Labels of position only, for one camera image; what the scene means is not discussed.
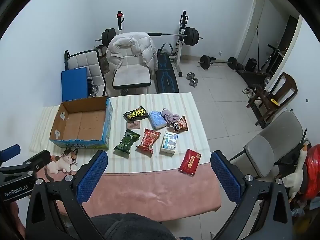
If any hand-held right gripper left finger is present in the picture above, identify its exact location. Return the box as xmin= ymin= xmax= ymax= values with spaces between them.
xmin=25 ymin=150 xmax=109 ymax=240

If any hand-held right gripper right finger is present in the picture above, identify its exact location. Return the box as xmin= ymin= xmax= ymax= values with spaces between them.
xmin=211 ymin=150 xmax=293 ymax=240

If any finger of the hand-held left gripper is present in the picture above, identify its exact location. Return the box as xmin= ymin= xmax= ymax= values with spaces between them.
xmin=0 ymin=144 xmax=21 ymax=161
xmin=0 ymin=150 xmax=51 ymax=178

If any green packet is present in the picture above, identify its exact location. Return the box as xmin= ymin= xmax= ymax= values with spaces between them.
xmin=113 ymin=129 xmax=141 ymax=155

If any cardboard box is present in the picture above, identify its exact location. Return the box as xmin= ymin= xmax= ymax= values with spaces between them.
xmin=49 ymin=96 xmax=113 ymax=151

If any white and blue tissue pack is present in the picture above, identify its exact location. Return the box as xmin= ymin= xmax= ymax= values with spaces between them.
xmin=160 ymin=131 xmax=179 ymax=155

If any red patterned packet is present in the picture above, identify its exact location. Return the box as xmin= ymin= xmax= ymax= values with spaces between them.
xmin=136 ymin=128 xmax=161 ymax=154

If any orange snack packet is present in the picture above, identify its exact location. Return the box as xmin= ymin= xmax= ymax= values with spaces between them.
xmin=172 ymin=115 xmax=189 ymax=133

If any black and yellow packet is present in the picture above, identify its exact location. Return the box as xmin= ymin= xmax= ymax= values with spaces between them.
xmin=123 ymin=105 xmax=150 ymax=123

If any purple cloth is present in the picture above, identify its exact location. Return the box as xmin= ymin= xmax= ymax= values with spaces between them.
xmin=161 ymin=108 xmax=181 ymax=125

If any person's left forearm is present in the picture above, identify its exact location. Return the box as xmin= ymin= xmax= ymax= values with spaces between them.
xmin=5 ymin=200 xmax=27 ymax=235

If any cat plush toy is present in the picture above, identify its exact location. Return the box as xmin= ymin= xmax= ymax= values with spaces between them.
xmin=47 ymin=148 xmax=79 ymax=174

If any grey folding chair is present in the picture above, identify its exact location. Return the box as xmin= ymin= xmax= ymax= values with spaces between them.
xmin=229 ymin=110 xmax=304 ymax=178

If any striped cloth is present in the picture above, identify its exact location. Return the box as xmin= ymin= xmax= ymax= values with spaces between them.
xmin=29 ymin=92 xmax=212 ymax=174

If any pink blanket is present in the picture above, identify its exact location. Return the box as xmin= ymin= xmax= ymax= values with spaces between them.
xmin=37 ymin=155 xmax=222 ymax=222

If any dark fleece clothing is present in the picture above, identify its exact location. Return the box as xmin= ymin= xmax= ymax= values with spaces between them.
xmin=90 ymin=212 xmax=177 ymax=240

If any white goose plush toy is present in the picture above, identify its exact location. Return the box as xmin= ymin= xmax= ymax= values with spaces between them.
xmin=281 ymin=140 xmax=312 ymax=198

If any blue board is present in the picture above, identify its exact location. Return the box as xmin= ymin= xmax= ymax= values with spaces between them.
xmin=61 ymin=67 xmax=88 ymax=102

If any pair of white shoes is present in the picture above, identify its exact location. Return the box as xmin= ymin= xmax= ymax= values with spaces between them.
xmin=242 ymin=87 xmax=257 ymax=98

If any red plastic bag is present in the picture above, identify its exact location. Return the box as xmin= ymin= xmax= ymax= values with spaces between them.
xmin=302 ymin=144 xmax=320 ymax=200

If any white quilted chair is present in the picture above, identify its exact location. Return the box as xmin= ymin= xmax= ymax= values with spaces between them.
xmin=64 ymin=49 xmax=107 ymax=97

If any dark wooden chair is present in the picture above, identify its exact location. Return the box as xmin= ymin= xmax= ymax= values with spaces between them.
xmin=246 ymin=72 xmax=298 ymax=128

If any black weight bench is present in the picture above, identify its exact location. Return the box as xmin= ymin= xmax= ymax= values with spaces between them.
xmin=155 ymin=42 xmax=179 ymax=93

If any black bag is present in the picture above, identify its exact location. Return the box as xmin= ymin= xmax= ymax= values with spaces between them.
xmin=244 ymin=58 xmax=258 ymax=72

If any small barbell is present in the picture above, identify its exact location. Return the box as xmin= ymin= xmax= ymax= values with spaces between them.
xmin=197 ymin=55 xmax=244 ymax=70

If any black exercise stand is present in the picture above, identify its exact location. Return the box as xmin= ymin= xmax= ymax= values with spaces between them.
xmin=255 ymin=26 xmax=288 ymax=77

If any white down jacket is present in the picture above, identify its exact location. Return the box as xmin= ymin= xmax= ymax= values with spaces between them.
xmin=106 ymin=32 xmax=158 ymax=80

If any barbell with black plates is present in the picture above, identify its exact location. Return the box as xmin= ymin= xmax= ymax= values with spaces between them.
xmin=95 ymin=27 xmax=204 ymax=48

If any white barbell rack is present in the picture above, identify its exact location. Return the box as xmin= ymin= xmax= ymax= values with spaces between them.
xmin=116 ymin=10 xmax=190 ymax=77

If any white door frame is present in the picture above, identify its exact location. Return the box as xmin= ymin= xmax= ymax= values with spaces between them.
xmin=236 ymin=0 xmax=303 ymax=80

